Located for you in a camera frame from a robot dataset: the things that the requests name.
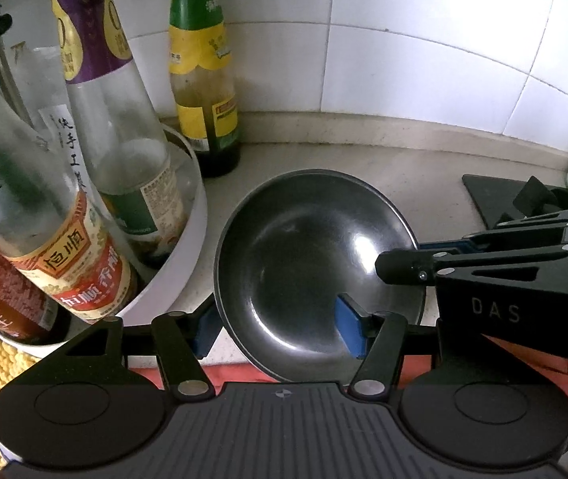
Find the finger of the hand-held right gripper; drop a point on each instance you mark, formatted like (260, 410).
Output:
(408, 264)
(513, 232)

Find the green yellow label dark bottle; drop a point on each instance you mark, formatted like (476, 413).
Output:
(204, 124)

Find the purple label clear bottle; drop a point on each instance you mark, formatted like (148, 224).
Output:
(114, 124)

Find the yellow red label vinegar bottle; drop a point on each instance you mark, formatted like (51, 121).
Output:
(64, 254)

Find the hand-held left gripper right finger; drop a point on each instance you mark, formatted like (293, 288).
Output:
(348, 324)

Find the dark metal wok pan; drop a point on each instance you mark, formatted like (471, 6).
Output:
(289, 259)

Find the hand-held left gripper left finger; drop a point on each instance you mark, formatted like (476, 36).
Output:
(203, 332)

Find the black stove top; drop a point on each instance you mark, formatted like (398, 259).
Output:
(488, 194)

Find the red cloth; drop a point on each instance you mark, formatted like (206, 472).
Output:
(523, 354)

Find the clear jar with paper label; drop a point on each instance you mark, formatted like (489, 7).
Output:
(59, 139)

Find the white round bottle tray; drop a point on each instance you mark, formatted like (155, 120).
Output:
(184, 259)

